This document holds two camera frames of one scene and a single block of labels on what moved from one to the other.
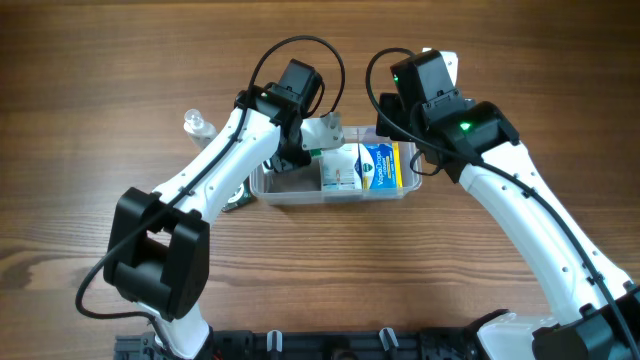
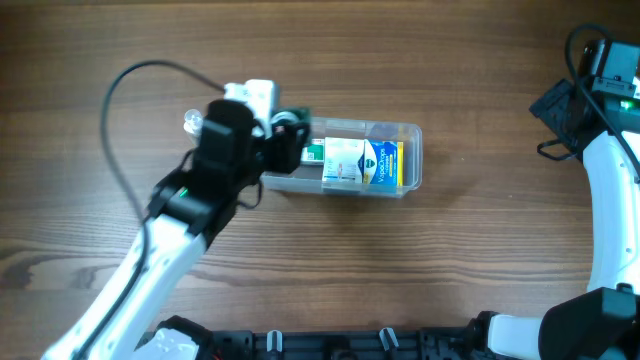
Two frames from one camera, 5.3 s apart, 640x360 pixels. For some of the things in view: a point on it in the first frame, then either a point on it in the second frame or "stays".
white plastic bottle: (201, 132) stays
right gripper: (388, 118) → (550, 106)
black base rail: (318, 344) stays
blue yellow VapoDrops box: (380, 165) stays
